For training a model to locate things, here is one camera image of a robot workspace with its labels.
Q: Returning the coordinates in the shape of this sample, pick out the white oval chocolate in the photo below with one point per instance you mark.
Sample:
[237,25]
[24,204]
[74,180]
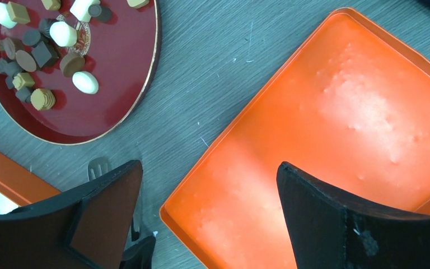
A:
[85,82]

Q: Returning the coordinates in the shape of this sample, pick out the white chocolate piece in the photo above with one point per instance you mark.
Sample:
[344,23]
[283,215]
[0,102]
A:
[5,19]

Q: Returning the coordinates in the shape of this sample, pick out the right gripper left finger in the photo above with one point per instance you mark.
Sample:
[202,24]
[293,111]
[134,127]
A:
[84,227]

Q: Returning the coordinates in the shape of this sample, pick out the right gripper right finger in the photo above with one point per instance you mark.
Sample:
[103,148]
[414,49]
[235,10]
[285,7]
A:
[332,228]

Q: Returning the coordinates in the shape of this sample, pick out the red round plate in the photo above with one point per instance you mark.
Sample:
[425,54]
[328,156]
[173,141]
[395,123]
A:
[122,54]

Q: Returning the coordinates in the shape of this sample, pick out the orange box lid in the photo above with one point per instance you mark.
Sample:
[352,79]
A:
[351,107]

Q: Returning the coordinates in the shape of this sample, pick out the orange compartment box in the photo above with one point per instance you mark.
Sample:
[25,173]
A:
[22,186]

